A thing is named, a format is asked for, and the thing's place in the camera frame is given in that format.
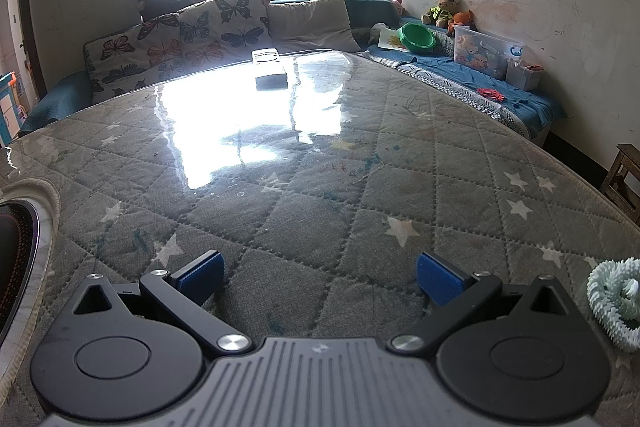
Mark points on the green plastic bowl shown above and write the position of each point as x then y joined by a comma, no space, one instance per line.
416,38

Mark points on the brown teddy bear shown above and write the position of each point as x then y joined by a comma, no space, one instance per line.
441,9

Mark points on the butterfly print cushion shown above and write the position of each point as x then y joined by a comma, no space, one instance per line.
225,27
130,52

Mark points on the blue toy kitchen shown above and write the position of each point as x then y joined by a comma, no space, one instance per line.
9,107

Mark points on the grey quilted star table cover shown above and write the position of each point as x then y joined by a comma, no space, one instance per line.
350,182

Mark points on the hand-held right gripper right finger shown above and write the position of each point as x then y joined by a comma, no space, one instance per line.
440,279

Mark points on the clear cartoon storage box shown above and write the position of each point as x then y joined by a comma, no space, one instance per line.
482,52

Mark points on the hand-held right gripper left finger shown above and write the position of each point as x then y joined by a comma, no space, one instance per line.
200,277

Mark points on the wooden stool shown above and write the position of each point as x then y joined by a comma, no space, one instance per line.
622,182

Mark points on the small red toy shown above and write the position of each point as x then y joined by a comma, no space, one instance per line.
490,95

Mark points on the grey remote control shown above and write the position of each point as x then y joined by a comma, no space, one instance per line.
270,72

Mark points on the black round hotplate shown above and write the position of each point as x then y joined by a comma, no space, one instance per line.
15,257

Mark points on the pale green dragon toy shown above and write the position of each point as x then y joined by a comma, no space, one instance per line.
605,302

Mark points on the small white box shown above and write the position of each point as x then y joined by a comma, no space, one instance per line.
522,74

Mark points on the orange plush toy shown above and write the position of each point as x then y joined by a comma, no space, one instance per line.
464,19

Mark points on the picture book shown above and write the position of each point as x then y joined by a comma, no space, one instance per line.
389,41

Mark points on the pink plush toy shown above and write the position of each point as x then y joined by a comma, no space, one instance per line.
398,6

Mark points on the beige pillow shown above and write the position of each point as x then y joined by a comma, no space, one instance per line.
310,22

